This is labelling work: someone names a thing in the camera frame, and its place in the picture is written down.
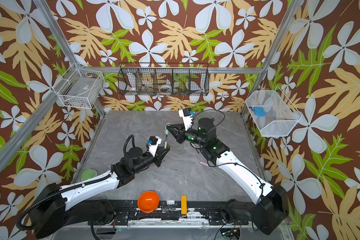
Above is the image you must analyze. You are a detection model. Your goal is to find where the white wire basket left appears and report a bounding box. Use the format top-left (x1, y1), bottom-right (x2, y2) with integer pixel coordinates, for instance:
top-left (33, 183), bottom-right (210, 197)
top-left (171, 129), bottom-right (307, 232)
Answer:
top-left (53, 64), bottom-right (105, 109)

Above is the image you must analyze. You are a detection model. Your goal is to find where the blue object in basket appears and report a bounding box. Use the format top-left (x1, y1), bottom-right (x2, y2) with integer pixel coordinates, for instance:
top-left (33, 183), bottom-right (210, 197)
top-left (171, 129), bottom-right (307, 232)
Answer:
top-left (252, 107), bottom-right (266, 117)

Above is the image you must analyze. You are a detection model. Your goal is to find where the orange bowl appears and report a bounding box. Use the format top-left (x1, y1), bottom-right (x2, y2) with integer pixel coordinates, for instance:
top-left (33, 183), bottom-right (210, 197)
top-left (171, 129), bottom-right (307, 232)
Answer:
top-left (138, 191), bottom-right (160, 214)

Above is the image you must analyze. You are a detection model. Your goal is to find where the white wire basket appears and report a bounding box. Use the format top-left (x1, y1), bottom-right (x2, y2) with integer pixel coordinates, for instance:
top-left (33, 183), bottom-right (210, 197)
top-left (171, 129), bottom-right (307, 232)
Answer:
top-left (53, 64), bottom-right (105, 109)
top-left (246, 90), bottom-right (303, 138)

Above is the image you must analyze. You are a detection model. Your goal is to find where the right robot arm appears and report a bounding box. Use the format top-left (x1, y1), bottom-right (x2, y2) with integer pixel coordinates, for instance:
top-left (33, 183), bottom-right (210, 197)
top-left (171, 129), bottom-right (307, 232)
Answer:
top-left (166, 118), bottom-right (289, 235)

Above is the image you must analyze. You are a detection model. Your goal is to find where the white wire basket right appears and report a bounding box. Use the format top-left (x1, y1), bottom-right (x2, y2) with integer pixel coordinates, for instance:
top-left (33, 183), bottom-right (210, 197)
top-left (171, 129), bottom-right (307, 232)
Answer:
top-left (246, 90), bottom-right (303, 138)

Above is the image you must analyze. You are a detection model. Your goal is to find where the yellow block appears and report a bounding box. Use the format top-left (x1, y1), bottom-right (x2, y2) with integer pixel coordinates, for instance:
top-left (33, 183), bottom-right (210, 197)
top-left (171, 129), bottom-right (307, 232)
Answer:
top-left (181, 195), bottom-right (188, 215)

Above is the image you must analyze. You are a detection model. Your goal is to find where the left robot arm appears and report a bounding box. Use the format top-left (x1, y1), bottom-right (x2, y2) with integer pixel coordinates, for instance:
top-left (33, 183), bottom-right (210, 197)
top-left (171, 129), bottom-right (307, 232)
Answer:
top-left (16, 135), bottom-right (170, 239)

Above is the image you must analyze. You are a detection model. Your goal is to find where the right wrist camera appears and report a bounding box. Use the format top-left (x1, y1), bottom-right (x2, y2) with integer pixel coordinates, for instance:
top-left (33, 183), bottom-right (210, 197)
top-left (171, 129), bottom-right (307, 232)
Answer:
top-left (178, 108), bottom-right (195, 131)

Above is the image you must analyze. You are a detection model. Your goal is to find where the black wire basket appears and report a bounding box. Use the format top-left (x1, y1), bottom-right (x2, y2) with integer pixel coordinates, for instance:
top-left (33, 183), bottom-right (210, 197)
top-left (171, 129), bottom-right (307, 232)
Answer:
top-left (117, 63), bottom-right (210, 96)

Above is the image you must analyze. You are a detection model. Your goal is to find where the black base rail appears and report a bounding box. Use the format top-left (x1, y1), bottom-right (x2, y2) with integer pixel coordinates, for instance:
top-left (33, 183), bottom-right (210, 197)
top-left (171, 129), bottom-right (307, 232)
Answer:
top-left (94, 199), bottom-right (255, 227)

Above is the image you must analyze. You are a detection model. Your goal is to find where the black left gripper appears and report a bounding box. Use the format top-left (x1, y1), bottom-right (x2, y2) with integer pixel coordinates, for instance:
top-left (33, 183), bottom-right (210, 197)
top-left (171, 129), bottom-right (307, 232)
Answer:
top-left (132, 145), bottom-right (170, 175)

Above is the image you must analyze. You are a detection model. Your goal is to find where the green push button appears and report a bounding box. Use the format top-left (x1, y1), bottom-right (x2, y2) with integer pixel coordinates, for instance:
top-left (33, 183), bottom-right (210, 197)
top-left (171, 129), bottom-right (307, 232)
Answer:
top-left (81, 169), bottom-right (98, 181)

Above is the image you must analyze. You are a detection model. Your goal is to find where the aluminium corner frame post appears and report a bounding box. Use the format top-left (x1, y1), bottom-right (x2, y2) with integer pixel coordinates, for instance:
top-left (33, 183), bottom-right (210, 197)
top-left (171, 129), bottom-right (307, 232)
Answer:
top-left (239, 0), bottom-right (305, 116)

